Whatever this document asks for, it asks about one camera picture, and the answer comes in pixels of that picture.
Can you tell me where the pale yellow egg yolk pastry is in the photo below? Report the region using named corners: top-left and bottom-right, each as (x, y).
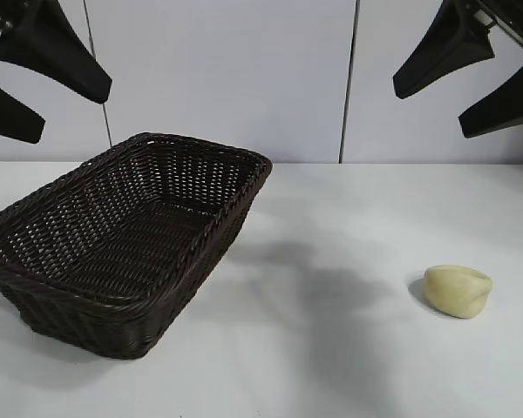
top-left (424, 264), bottom-right (495, 320)

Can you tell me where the dark brown wicker basket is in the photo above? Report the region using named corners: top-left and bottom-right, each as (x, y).
top-left (0, 131), bottom-right (274, 361)

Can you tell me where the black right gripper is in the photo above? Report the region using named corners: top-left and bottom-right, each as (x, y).
top-left (392, 0), bottom-right (523, 140)

